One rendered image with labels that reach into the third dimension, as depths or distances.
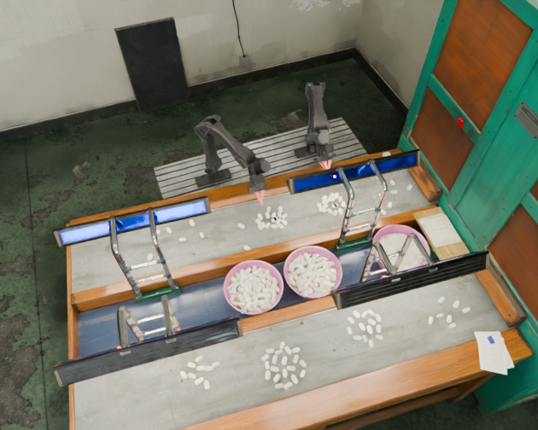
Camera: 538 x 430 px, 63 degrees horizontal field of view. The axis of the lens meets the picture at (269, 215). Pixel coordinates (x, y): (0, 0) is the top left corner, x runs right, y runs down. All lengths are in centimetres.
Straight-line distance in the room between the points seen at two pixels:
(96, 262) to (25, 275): 113
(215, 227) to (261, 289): 41
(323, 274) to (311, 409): 59
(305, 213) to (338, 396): 89
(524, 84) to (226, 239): 138
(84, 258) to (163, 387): 75
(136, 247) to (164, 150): 158
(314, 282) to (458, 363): 67
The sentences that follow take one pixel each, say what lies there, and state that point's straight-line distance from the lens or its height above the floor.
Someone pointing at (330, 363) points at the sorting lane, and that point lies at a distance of 191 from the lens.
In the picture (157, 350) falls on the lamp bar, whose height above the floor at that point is 109.
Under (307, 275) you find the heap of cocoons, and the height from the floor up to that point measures 74.
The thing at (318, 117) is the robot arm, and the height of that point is 105.
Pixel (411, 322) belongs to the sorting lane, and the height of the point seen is 74.
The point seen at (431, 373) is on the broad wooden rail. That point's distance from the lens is 196.
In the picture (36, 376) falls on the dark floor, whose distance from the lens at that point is 296.
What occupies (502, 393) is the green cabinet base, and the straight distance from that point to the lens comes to 255.
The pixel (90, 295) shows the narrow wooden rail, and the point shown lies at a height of 76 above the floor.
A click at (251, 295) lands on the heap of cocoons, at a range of 202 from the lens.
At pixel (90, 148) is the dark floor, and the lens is 387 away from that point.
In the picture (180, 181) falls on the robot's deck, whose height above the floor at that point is 67.
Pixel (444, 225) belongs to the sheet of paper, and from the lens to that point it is 231.
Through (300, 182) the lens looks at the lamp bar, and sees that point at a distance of 191.
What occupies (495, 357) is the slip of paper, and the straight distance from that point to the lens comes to 208.
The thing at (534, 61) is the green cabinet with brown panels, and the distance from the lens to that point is 179.
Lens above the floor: 254
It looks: 54 degrees down
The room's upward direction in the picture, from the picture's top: straight up
